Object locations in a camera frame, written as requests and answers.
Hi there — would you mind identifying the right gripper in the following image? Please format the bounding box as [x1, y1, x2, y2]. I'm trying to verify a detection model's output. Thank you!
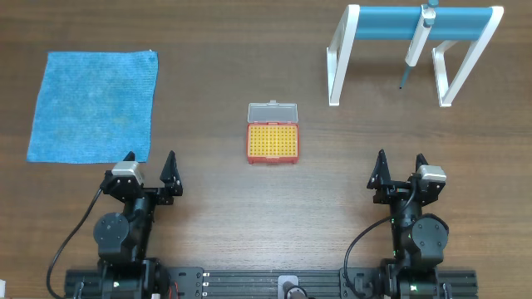
[367, 149, 445, 205]

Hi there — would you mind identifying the red and yellow tip box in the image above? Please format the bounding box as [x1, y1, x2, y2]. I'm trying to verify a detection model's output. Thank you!
[246, 100, 301, 165]

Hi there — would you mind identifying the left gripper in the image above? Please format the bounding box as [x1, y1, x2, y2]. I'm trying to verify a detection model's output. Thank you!
[101, 149, 184, 205]

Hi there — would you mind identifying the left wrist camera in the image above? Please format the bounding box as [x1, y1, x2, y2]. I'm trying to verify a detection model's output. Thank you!
[111, 160, 145, 186]

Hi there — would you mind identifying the white pipette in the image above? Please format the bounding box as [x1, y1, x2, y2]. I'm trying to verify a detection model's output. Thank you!
[398, 0, 440, 91]

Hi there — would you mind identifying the white and blue stand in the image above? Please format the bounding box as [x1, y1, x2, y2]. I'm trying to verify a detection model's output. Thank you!
[326, 3, 505, 108]

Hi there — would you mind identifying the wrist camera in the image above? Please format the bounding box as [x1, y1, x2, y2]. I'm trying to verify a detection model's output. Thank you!
[111, 160, 145, 186]
[415, 164, 448, 184]

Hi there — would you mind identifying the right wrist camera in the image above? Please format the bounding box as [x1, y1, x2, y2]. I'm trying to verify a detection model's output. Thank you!
[415, 164, 448, 184]

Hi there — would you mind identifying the blue cloth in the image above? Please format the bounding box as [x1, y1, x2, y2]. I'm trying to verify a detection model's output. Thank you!
[26, 50, 160, 164]

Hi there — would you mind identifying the mounting rail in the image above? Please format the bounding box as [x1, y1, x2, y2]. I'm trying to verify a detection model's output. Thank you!
[64, 267, 479, 299]

